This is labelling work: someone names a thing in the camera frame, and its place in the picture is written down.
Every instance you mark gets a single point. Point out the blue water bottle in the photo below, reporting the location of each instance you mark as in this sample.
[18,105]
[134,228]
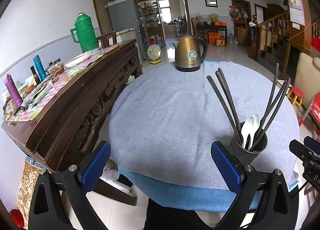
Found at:
[39,67]

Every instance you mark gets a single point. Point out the white chest freezer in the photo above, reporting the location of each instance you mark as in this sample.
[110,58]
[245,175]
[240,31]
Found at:
[125,35]

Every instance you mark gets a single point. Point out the light blue table cloth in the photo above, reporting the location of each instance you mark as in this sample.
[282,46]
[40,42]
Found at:
[163,124]

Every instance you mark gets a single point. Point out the green thermos flask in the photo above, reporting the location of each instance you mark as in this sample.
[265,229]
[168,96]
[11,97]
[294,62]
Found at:
[83,33]

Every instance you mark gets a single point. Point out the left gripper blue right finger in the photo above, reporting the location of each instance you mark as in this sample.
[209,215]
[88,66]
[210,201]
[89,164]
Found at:
[230,168]

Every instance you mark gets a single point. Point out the wooden stair railing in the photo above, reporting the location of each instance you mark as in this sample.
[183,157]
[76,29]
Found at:
[270,34]

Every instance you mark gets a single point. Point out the white ceramic spoon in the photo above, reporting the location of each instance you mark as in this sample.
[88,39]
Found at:
[246,132]
[255,126]

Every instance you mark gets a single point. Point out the purple water bottle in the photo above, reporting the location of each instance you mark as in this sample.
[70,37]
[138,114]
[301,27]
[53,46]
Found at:
[14,93]

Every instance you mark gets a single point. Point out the red yellow round stool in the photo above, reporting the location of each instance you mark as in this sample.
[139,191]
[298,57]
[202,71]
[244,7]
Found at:
[295,96]

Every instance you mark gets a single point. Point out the red plastic child chair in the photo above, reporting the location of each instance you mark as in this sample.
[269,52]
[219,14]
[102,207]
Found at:
[309,113]

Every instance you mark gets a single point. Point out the small white floor fan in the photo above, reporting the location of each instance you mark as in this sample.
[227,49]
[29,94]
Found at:
[154,54]

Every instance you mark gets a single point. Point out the beige leather sofa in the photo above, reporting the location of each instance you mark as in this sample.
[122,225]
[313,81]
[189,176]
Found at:
[307,81]

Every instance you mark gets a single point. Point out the wooden chair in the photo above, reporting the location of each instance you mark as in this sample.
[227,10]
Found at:
[107,40]

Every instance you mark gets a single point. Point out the white pink bowl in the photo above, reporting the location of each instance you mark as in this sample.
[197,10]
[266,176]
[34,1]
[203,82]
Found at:
[77,60]

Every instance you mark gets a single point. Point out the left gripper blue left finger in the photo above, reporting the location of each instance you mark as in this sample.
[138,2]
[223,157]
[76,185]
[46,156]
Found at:
[91,167]

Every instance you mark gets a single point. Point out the dark carved wooden sideboard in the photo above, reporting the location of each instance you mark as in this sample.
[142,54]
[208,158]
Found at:
[67,128]

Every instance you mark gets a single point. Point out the pink wall calendar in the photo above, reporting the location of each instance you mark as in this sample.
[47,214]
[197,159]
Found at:
[296,11]

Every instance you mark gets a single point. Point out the grey refrigerator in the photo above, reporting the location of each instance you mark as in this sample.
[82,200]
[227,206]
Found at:
[125,15]

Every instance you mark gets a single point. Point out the orange cardboard box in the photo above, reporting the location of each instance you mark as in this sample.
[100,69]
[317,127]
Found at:
[212,37]

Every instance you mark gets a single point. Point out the framed wall picture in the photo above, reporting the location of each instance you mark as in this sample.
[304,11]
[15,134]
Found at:
[211,3]

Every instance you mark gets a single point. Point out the dark wooden side table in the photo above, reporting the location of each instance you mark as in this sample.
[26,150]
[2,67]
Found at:
[203,29]

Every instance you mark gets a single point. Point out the gold electric kettle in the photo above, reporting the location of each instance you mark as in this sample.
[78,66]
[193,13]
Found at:
[190,52]

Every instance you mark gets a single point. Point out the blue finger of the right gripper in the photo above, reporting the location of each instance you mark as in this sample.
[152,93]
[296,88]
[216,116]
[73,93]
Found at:
[301,151]
[311,143]

